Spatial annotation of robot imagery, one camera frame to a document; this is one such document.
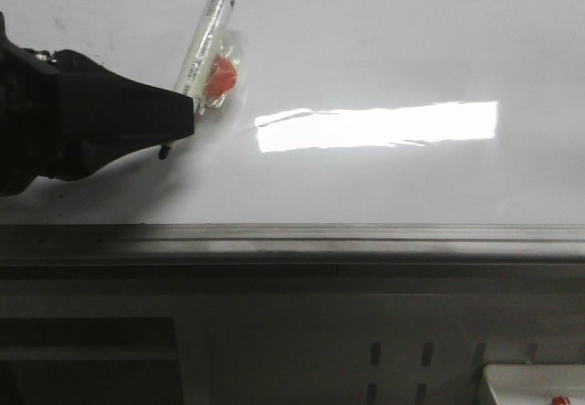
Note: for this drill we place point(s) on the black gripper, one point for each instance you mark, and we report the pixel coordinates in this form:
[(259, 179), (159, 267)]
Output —
[(43, 94)]

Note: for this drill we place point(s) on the orange magnet taped to marker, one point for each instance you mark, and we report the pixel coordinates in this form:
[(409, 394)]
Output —
[(225, 75)]

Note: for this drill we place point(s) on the white whiteboard marker pen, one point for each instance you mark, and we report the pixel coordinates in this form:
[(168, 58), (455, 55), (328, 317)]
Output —
[(196, 69)]

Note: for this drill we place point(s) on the white whiteboard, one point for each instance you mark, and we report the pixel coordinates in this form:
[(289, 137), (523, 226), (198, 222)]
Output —
[(367, 111)]

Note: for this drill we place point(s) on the grey slotted metal panel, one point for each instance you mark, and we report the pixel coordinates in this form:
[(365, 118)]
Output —
[(382, 349)]

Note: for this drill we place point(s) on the white bin with red item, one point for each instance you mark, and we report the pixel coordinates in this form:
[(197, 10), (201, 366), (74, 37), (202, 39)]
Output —
[(532, 384)]

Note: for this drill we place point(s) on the aluminium whiteboard frame rail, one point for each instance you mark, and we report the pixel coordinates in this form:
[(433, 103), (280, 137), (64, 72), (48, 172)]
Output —
[(272, 243)]

